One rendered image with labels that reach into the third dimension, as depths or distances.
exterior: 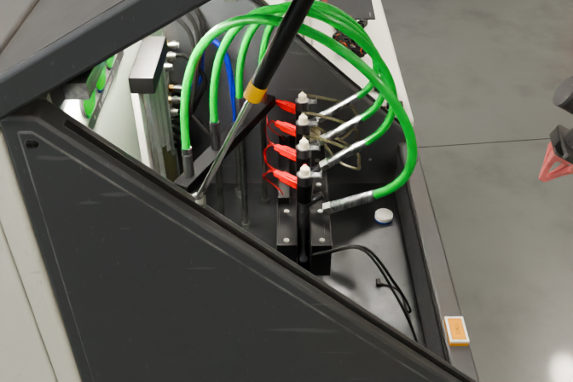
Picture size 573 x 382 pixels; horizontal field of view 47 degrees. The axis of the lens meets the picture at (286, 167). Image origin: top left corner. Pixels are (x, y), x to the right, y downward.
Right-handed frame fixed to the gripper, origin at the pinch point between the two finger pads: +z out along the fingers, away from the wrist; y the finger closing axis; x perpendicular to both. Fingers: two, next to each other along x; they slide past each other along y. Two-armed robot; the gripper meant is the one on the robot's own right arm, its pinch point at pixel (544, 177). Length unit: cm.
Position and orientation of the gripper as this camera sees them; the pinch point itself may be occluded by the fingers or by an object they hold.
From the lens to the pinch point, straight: 139.9
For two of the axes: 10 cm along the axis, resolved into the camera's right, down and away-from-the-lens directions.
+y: -1.6, 6.0, -7.8
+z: -4.4, 6.7, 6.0
